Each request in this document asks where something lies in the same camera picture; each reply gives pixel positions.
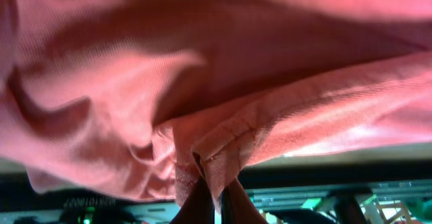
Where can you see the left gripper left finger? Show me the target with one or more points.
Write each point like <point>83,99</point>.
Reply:
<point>198,207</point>

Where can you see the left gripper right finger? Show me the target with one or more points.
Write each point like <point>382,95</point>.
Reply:
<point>236,206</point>

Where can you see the red t-shirt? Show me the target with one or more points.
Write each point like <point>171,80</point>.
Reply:
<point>138,99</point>

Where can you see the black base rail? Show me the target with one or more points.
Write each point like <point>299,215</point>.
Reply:
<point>20,203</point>

